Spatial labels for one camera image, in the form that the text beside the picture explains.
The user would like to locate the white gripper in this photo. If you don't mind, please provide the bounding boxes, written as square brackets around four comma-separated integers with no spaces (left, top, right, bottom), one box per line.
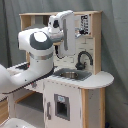
[48,10,75,56]

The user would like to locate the white microwave door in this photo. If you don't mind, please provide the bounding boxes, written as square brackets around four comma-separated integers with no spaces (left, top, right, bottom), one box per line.
[75,14,91,38]

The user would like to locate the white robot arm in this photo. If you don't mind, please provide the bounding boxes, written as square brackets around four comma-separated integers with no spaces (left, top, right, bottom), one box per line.
[0,10,75,94]

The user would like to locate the wooden toy kitchen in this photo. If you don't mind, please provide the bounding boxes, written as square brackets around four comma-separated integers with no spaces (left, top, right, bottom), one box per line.
[5,10,115,128]

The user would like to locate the black toy faucet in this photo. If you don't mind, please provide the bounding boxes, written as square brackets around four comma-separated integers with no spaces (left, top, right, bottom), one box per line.
[75,51,93,70]

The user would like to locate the grey toy sink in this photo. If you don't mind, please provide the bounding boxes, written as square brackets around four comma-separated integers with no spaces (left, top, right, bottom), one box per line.
[53,68,92,81]

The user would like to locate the black stovetop red burners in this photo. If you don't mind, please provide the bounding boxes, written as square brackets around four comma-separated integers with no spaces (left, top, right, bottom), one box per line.
[16,64,28,70]

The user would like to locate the white fridge door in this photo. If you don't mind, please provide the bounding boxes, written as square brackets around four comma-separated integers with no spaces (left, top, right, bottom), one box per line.
[44,81,82,128]

